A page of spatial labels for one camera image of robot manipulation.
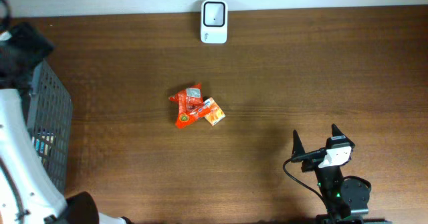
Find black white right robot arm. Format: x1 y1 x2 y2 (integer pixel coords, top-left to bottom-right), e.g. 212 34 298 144
289 124 371 223

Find red snack bag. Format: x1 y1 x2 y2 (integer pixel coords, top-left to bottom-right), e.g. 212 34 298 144
169 84 210 128

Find white black barcode scanner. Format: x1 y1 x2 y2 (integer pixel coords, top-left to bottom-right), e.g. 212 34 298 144
200 0 228 44

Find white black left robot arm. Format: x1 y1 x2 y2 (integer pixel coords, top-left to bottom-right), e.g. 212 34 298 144
1 23 130 223

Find grey plastic basket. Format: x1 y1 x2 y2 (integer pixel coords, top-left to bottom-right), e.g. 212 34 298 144
21 61 73 193

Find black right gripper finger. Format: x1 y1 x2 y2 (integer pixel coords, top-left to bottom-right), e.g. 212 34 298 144
331 124 346 140
292 130 306 158

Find orange tissue pack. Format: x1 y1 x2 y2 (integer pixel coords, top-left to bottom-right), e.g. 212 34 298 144
204 98 225 126

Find black camera cable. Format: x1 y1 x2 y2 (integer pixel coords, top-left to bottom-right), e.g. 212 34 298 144
282 156 337 224

